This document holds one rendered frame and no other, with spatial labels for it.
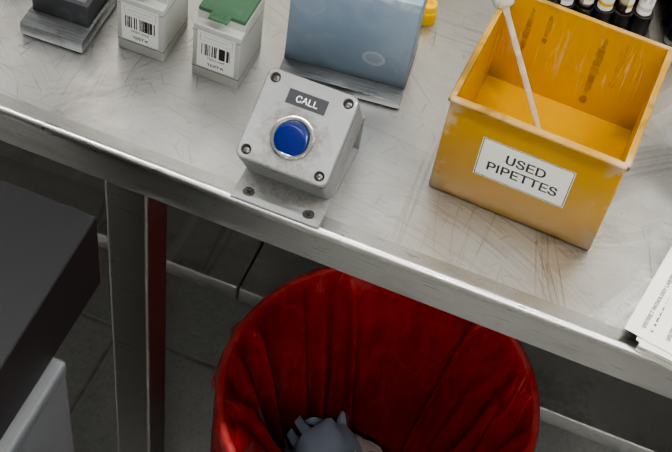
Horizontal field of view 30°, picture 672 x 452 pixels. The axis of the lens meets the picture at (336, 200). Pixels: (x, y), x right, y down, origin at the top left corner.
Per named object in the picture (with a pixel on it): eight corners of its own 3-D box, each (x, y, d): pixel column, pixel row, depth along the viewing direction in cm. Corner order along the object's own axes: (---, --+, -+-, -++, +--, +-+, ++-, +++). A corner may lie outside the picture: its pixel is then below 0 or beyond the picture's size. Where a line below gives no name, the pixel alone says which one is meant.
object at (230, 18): (191, 73, 100) (193, 11, 95) (216, 36, 103) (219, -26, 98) (237, 90, 99) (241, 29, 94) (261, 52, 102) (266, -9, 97)
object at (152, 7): (117, 46, 101) (115, -17, 96) (144, 10, 104) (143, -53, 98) (163, 63, 100) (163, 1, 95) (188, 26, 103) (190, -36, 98)
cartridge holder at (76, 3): (20, 34, 100) (16, 1, 98) (71, -34, 106) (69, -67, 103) (82, 55, 100) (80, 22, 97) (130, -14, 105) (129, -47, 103)
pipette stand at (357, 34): (277, 78, 101) (287, -15, 93) (301, 21, 105) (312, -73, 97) (397, 111, 100) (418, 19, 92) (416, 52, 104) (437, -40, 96)
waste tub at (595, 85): (423, 186, 95) (447, 97, 88) (482, 75, 103) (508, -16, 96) (590, 255, 93) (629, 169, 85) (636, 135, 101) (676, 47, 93)
